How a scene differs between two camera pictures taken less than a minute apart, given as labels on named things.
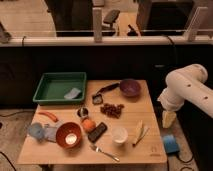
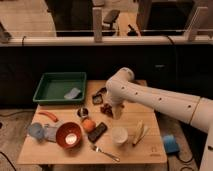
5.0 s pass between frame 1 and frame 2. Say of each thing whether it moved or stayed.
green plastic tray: stayed
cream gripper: moved
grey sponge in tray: stayed
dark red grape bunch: stayed
